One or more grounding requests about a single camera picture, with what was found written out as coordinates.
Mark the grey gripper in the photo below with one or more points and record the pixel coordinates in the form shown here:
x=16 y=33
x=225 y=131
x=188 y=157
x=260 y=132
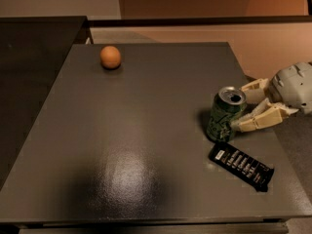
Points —
x=293 y=86

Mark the green soda can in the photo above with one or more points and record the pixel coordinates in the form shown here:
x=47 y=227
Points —
x=229 y=104

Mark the black chocolate bar wrapper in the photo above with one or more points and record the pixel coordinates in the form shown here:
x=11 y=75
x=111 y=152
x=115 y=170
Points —
x=242 y=165

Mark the orange ball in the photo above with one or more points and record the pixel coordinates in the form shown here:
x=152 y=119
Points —
x=110 y=57

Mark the dark side table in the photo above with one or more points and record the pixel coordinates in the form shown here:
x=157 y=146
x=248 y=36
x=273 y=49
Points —
x=32 y=52

